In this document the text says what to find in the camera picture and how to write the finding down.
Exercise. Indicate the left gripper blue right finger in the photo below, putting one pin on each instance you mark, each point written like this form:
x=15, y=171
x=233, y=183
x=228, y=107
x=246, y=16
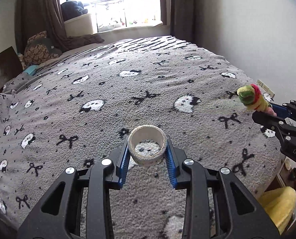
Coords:
x=237, y=213

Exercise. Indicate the colourful plush toy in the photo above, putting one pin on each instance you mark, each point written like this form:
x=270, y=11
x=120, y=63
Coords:
x=252, y=98

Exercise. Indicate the brown curtain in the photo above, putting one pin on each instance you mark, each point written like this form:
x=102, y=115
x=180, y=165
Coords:
x=182, y=19
x=35, y=16

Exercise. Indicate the wall power socket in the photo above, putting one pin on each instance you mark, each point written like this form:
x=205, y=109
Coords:
x=265, y=88

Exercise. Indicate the metal drying rack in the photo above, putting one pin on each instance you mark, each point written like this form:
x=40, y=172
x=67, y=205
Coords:
x=108, y=15

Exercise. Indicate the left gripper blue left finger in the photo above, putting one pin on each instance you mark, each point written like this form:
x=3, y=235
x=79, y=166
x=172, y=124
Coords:
x=57, y=213

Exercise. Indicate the brown patterned pillow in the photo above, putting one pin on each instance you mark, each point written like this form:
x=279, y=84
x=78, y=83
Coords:
x=40, y=49

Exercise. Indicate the dark blue clothes pile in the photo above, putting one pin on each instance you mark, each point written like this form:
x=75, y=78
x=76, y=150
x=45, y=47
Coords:
x=72, y=9

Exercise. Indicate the white storage box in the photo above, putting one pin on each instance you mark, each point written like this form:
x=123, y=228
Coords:
x=79, y=26

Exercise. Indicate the grey cat pattern bedspread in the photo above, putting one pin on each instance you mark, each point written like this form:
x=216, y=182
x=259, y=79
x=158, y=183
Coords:
x=75, y=111

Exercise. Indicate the window with dark frame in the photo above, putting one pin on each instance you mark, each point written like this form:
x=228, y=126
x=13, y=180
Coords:
x=139, y=13

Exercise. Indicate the teal cloth by pillow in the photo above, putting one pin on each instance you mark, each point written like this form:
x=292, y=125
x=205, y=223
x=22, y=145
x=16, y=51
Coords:
x=31, y=70

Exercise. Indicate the brown right curtain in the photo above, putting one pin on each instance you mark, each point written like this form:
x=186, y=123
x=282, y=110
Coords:
x=182, y=19

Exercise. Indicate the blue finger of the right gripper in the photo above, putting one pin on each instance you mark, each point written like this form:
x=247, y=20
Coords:
x=286, y=110
x=275, y=124

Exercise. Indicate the brown left curtain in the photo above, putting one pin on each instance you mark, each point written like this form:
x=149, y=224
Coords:
x=35, y=16

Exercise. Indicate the dark wooden headboard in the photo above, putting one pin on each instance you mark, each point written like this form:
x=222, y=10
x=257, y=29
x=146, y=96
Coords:
x=10, y=66

